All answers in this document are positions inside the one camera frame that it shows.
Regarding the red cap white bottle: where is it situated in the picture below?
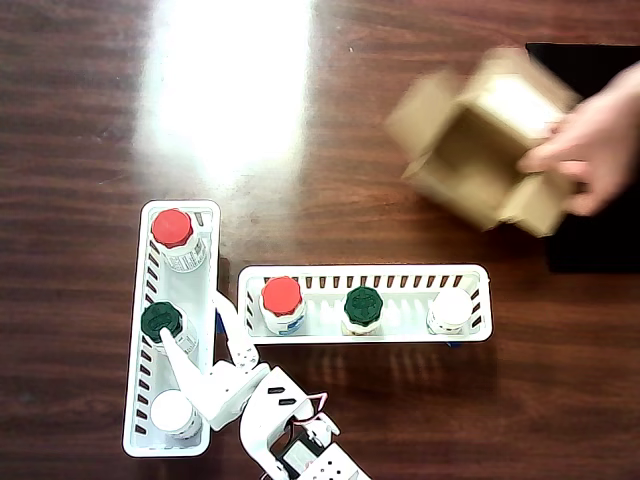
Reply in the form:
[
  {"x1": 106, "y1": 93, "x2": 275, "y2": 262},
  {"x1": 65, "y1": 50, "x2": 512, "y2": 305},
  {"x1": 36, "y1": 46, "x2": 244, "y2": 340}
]
[
  {"x1": 258, "y1": 276, "x2": 307, "y2": 335},
  {"x1": 151, "y1": 208, "x2": 210, "y2": 274}
]

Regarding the white basket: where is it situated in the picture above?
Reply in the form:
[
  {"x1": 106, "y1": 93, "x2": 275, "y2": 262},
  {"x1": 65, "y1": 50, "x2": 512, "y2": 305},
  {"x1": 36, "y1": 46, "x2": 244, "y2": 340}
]
[
  {"x1": 236, "y1": 263, "x2": 495, "y2": 346},
  {"x1": 122, "y1": 199, "x2": 222, "y2": 459}
]

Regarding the thin red robot cable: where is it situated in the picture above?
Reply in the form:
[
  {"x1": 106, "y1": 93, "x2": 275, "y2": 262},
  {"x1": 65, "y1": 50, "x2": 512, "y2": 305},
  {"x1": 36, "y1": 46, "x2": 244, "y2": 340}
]
[{"x1": 298, "y1": 393, "x2": 330, "y2": 427}]

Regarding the small cardboard box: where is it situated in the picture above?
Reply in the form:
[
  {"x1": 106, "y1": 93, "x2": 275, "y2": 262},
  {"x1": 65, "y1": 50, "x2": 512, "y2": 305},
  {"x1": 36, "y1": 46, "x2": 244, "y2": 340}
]
[{"x1": 384, "y1": 47, "x2": 586, "y2": 237}]

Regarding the black mat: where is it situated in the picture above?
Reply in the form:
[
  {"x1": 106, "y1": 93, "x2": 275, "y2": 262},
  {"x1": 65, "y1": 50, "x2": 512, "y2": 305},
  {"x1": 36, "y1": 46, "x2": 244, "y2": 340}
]
[{"x1": 525, "y1": 43, "x2": 640, "y2": 274}]

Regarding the person's bare hand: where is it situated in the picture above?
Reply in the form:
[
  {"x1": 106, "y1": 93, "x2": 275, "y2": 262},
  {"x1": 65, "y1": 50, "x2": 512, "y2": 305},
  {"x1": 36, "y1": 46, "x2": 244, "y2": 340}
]
[{"x1": 517, "y1": 64, "x2": 640, "y2": 217}]

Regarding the green cap white bottle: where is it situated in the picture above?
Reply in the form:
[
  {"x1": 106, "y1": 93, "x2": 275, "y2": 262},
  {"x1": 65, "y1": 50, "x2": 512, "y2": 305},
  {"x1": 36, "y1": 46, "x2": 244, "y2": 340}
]
[
  {"x1": 340, "y1": 285, "x2": 385, "y2": 337},
  {"x1": 140, "y1": 301, "x2": 200, "y2": 357}
]

